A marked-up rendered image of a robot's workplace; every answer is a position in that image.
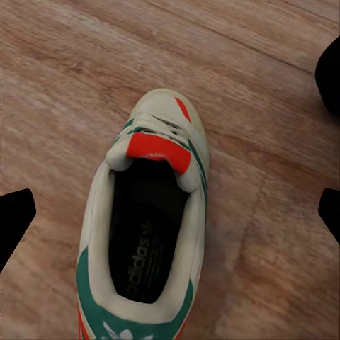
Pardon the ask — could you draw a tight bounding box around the gym shoe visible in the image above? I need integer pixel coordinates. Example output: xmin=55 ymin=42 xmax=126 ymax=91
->
xmin=76 ymin=89 xmax=210 ymax=340

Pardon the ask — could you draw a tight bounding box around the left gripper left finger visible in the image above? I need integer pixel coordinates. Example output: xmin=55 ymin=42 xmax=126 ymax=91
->
xmin=0 ymin=188 xmax=36 ymax=273

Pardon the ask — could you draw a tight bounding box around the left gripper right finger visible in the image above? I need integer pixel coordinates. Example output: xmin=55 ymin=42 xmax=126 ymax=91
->
xmin=318 ymin=188 xmax=340 ymax=244

